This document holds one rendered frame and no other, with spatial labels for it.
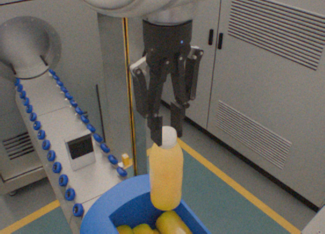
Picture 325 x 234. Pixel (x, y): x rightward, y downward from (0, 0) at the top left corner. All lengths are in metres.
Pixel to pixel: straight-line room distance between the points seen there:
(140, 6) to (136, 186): 0.59
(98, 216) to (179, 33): 0.49
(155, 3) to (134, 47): 1.01
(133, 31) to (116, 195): 0.67
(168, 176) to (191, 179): 1.80
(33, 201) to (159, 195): 1.84
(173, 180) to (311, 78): 1.41
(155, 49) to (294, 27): 1.47
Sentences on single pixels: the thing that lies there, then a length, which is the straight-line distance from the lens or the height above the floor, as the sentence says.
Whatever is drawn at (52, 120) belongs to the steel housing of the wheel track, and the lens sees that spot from 1.53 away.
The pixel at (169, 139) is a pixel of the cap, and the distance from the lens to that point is 0.57.
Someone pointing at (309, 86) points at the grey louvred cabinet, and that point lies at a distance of 1.94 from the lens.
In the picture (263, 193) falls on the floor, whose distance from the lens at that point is 2.44.
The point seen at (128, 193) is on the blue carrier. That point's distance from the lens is 0.75.
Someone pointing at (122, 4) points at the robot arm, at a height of 1.76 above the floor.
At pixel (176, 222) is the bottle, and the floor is 1.09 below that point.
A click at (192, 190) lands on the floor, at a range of 2.35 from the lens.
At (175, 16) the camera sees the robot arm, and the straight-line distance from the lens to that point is 0.42.
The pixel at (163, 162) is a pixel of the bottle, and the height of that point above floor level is 1.40.
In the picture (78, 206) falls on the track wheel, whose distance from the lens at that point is 1.07.
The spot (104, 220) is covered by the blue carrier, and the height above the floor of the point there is 1.21.
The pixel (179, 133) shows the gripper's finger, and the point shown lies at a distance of 0.58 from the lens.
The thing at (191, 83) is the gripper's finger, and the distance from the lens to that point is 0.54.
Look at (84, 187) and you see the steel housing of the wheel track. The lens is 1.19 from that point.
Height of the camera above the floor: 1.82
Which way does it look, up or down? 36 degrees down
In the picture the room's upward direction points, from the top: straight up
